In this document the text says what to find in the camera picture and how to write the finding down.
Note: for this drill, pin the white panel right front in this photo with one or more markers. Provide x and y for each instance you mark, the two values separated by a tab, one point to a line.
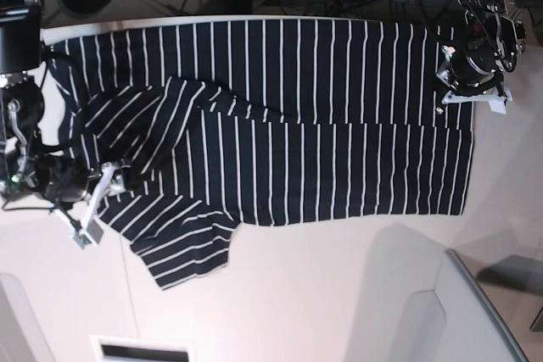
418	301

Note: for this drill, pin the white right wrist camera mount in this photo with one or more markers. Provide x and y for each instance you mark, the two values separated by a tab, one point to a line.
82	221

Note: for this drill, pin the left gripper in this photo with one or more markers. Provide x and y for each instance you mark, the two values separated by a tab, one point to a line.
459	74

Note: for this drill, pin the white panel left front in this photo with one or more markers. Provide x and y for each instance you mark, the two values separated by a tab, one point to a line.
22	338

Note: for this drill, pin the white slotted tray front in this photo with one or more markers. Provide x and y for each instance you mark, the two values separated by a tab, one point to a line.
138	350

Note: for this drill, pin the navy white striped t-shirt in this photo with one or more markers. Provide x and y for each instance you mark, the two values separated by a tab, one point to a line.
266	122

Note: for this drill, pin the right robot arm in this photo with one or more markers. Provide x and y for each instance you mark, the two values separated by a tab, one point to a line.
33	167

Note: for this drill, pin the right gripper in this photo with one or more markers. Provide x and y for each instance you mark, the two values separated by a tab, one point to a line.
66	180

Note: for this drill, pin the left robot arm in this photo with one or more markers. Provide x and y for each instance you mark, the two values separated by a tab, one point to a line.
493	39

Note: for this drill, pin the white panel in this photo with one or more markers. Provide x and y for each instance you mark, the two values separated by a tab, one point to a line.
22	338
418	301

